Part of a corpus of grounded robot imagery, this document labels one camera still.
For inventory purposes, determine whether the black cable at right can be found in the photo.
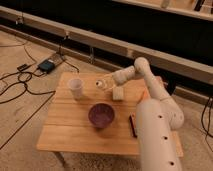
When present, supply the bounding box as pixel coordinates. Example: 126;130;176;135
200;96;213;139

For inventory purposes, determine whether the translucent plastic cup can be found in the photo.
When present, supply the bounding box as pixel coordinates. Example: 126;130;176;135
68;78;83;100

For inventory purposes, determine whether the wooden table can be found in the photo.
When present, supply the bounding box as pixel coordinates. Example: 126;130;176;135
36;71;184;158

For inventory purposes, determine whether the orange marker pen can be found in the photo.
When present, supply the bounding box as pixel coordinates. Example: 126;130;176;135
139;90;147;102

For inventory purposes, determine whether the small black plug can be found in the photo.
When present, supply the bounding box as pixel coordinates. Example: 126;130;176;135
17;64;29;72

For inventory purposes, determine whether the clear plastic bottle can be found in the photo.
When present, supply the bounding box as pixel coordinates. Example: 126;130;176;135
95;77;115;90

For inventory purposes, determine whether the black floor cable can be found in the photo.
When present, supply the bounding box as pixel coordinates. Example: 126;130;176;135
0;39;57;105

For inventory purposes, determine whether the white rectangular block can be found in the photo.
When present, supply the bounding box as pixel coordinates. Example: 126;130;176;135
112;87;124;101

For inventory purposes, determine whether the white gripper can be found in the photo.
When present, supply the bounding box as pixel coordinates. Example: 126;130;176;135
102;70;127;92

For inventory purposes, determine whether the black power adapter box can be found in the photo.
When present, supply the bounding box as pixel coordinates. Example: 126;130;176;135
38;60;55;73

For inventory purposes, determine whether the purple bowl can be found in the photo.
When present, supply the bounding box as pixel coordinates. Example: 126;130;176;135
88;103;115;129

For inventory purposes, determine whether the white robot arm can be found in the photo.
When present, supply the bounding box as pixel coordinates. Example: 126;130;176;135
96;57;184;171

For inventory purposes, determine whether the metal table leg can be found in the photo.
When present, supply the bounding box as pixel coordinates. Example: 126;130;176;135
53;152;66;167

